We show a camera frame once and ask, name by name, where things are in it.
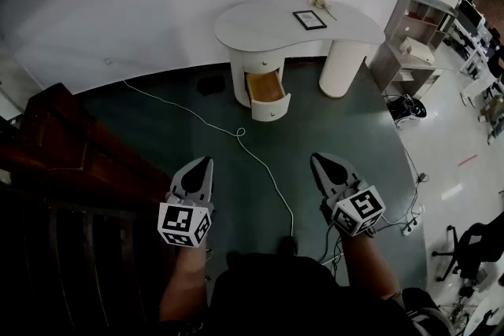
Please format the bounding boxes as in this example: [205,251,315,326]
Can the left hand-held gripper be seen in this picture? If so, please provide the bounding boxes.
[157,156,217,249]

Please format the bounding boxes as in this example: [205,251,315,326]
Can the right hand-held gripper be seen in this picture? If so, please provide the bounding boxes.
[309,152,387,239]

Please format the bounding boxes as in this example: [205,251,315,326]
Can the white drawer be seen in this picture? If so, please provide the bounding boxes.
[244,69,291,122]
[243,52,283,74]

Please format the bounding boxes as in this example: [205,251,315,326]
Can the person's left forearm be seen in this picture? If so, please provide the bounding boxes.
[158,244,210,324]

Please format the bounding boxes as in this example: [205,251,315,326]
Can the person's right forearm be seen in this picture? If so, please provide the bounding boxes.
[337,232,403,301]

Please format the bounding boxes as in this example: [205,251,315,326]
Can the closed white drawer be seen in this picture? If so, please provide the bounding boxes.
[243,52,283,74]

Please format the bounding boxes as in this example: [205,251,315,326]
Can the white dressing table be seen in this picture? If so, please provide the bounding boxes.
[213,0,386,122]

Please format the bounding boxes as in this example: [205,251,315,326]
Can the black floor object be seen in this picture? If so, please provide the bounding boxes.
[196,76,226,96]

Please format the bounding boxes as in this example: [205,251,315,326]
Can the white power strip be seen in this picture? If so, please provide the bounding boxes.
[400,203,425,236]

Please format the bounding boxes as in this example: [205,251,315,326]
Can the black and white floor device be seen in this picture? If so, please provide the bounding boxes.
[384,93,428,131]

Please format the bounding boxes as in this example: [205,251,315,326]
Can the person's black shirt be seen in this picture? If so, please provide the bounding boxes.
[204,250,417,336]

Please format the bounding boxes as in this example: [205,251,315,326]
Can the dark wooden furniture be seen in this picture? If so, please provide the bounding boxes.
[0,82,175,336]

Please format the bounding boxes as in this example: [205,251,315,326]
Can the beige cardboard box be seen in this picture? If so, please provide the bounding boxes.
[398,36,436,65]

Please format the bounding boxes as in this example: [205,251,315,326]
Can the grey shelving unit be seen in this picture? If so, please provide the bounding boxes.
[369,0,459,98]

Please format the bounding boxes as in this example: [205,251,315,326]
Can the black office chair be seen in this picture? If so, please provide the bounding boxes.
[431,210,504,290]

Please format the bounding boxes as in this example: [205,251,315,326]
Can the person's striped black shorts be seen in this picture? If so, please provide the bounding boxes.
[400,286,454,336]

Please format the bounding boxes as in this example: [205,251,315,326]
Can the white flower stem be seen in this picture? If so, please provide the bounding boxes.
[309,0,339,22]

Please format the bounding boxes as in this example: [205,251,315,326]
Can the white office desk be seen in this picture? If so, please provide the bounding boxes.
[452,17,504,107]

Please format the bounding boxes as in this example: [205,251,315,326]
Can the white floor cable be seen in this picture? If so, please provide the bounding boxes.
[120,77,295,238]

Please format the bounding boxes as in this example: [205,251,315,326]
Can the black picture frame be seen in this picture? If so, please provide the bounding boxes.
[292,10,328,31]

